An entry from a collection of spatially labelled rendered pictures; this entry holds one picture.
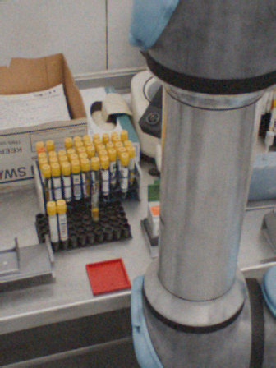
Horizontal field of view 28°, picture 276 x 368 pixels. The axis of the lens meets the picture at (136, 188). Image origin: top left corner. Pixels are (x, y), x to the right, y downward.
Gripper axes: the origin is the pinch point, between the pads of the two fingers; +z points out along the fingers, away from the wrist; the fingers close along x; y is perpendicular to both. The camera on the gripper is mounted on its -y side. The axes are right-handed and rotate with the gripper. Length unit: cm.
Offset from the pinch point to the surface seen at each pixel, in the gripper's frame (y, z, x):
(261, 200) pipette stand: 12.9, 11.4, -14.9
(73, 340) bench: -5, 73, 23
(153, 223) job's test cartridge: -11.0, 6.2, -4.2
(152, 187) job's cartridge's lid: -7.3, 1.9, -1.2
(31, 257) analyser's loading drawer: -28.8, 8.9, 9.0
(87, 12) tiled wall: 25.6, -8.7, 41.4
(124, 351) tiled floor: 15, 100, 20
